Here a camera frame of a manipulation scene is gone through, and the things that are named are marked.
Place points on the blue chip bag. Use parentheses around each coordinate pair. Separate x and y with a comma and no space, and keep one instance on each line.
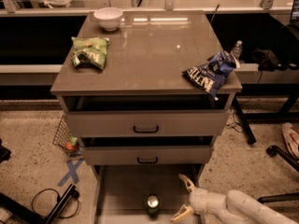
(210,76)

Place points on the grey drawer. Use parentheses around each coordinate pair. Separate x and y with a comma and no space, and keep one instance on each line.
(146,116)
(147,150)

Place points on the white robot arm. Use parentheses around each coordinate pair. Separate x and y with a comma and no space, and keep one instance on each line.
(235,207)

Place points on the orange green item in basket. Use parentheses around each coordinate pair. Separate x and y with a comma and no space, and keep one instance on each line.
(72,144)

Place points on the bottom open drawer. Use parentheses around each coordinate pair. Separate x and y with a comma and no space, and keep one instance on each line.
(123,191)

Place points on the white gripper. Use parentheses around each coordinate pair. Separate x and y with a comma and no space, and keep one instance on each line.
(199,201)

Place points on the wire mesh basket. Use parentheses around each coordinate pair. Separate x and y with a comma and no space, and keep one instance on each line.
(61,137)

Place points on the clear plastic water bottle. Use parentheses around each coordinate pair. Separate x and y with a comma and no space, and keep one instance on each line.
(237,49)

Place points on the grey drawer cabinet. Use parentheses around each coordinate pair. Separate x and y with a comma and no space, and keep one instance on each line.
(145,56)

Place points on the black headphones on ledge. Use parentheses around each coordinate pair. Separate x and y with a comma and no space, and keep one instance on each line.
(268,61)

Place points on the black table leg right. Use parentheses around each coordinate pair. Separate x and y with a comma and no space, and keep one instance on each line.
(247,130)

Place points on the top grey drawer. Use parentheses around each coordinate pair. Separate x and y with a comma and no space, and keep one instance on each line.
(146,116)

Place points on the white red sneaker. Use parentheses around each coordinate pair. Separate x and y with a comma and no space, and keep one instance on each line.
(291,138)

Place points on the middle grey drawer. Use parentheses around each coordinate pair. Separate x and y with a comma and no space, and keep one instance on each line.
(147,150)

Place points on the green soda can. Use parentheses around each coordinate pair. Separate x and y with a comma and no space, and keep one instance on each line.
(153,205)

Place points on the blue tape cross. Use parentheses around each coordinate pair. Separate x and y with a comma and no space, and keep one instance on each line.
(72,172)

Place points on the green chip bag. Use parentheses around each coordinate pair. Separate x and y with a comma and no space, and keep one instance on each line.
(89,50)

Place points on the white ceramic bowl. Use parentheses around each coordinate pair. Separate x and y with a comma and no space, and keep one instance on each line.
(108,18)

